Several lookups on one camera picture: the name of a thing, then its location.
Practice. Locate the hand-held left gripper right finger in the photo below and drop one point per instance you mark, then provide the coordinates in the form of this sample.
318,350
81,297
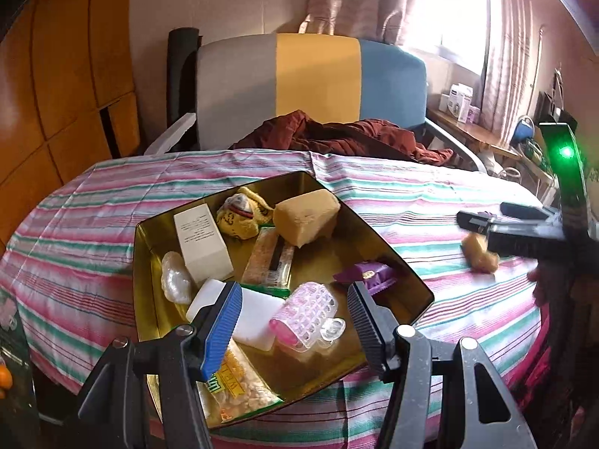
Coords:
367,332

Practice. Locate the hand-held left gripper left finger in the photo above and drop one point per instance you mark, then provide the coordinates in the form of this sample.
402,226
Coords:
222,332

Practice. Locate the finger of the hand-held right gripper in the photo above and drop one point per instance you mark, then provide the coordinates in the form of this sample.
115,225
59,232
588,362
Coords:
524,241
524,211

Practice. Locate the gold metal tray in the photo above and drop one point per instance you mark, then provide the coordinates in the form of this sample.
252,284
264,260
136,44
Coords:
327,355

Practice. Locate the small tan sponge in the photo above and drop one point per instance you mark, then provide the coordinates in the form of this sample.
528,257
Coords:
479,255

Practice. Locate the peanut snack packet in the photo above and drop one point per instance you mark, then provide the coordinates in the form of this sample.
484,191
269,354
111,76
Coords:
238,383

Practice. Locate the purple snack packet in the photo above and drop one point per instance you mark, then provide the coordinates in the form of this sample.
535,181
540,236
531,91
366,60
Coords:
367,273

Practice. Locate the pink hair roller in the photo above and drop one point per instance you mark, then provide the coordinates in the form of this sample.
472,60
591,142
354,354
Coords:
304,313

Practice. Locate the clear snack bar packet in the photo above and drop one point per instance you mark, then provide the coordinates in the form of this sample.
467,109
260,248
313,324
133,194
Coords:
263,262

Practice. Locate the yellow plush toy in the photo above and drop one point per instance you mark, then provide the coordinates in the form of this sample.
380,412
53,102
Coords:
238,222

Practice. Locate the large tan sponge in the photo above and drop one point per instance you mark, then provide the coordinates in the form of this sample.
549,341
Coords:
304,215

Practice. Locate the person's right hand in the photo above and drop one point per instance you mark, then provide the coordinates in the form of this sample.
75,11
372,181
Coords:
540,290

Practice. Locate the white foam block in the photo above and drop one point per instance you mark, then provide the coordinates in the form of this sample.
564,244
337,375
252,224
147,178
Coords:
255,313

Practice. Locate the clear plastic bag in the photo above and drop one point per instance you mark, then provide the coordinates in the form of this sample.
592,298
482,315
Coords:
175,280

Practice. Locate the blue round object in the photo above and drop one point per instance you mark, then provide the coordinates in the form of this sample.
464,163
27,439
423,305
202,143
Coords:
523,133

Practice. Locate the wooden side desk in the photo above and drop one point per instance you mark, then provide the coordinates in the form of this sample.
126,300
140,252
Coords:
482,138

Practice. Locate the cream cardboard box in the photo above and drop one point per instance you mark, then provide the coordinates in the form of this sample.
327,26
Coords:
201,243

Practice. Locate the small pink box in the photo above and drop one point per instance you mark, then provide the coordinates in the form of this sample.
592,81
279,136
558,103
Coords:
471,113

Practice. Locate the white and teal box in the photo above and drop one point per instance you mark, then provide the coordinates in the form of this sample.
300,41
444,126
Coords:
459,98

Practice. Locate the striped tablecloth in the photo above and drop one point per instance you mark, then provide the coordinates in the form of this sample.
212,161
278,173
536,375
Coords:
84,224

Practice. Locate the red-brown cloth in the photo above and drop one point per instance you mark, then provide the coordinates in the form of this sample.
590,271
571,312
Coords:
355,135

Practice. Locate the glass side table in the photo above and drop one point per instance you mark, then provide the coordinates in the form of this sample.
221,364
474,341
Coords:
16,365

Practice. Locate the bright window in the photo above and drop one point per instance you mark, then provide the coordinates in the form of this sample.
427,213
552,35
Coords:
449,9

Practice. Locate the orange fruit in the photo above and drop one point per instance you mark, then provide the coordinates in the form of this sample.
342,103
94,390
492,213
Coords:
3,379

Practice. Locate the grey yellow blue chair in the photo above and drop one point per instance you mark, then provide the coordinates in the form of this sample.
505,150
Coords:
318,79

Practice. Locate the wooden wardrobe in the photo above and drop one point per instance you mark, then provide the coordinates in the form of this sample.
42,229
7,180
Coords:
61,79

